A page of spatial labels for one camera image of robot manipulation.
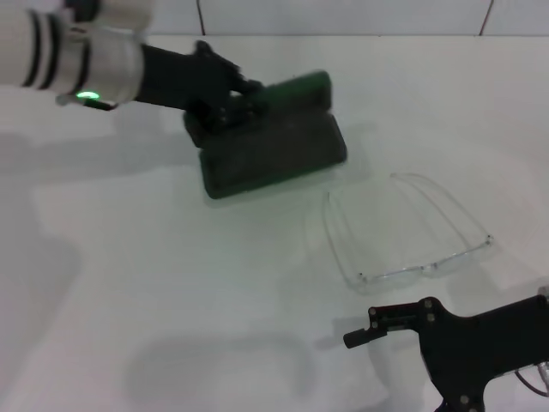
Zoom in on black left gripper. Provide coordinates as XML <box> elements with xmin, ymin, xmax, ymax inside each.
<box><xmin>139</xmin><ymin>40</ymin><xmax>265</xmax><ymax>130</ymax></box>

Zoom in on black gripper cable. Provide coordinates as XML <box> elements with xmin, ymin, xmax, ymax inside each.
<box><xmin>56</xmin><ymin>94</ymin><xmax>118</xmax><ymax>112</ymax></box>
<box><xmin>514</xmin><ymin>362</ymin><xmax>549</xmax><ymax>397</ymax></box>

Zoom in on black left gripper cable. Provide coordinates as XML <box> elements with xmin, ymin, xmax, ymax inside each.
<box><xmin>56</xmin><ymin>94</ymin><xmax>118</xmax><ymax>112</ymax></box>

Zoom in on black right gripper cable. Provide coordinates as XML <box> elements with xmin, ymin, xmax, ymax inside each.
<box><xmin>514</xmin><ymin>362</ymin><xmax>549</xmax><ymax>397</ymax></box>

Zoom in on green glasses case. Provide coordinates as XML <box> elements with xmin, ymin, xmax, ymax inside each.
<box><xmin>184</xmin><ymin>70</ymin><xmax>348</xmax><ymax>201</ymax></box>

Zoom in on clear white glasses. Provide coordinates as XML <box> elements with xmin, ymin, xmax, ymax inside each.
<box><xmin>328</xmin><ymin>173</ymin><xmax>495</xmax><ymax>295</ymax></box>

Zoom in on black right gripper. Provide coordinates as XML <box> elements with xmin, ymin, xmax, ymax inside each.
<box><xmin>342</xmin><ymin>295</ymin><xmax>549</xmax><ymax>412</ymax></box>

